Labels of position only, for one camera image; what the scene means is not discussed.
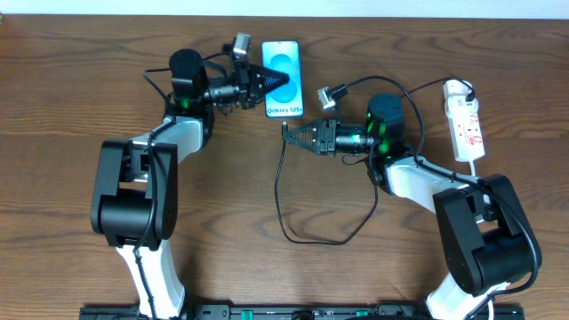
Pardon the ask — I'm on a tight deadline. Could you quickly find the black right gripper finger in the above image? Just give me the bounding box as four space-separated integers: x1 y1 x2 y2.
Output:
284 132 317 154
283 120 318 137

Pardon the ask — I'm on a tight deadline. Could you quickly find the blue Galaxy smartphone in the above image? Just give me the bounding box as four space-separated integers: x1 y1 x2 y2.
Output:
261 40 304 118

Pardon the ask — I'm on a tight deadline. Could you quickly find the black USB charging cable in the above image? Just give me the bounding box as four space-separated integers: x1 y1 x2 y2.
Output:
273 76 477 246

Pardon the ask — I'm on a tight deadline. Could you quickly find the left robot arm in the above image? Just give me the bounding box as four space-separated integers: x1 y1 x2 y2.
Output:
91 49 290 319

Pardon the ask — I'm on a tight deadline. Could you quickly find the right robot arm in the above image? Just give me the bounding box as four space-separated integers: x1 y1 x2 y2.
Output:
282 93 542 319

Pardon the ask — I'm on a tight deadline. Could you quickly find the white USB charger plug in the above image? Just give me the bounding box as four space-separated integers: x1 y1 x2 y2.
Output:
443 79 478 114

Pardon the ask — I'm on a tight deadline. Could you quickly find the white power strip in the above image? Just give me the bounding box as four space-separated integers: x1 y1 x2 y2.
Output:
445 96 485 162

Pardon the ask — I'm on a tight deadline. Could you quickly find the black right camera cable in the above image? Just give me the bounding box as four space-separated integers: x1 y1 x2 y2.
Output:
329 75 544 320

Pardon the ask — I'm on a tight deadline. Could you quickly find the black camera cable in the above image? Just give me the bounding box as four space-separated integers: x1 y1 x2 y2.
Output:
132 51 232 320
329 75 544 320

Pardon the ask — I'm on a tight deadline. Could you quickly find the black left camera cable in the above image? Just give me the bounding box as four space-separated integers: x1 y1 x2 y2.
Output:
132 51 232 320

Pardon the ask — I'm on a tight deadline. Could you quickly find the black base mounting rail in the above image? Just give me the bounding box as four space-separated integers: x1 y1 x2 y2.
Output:
78 302 525 320

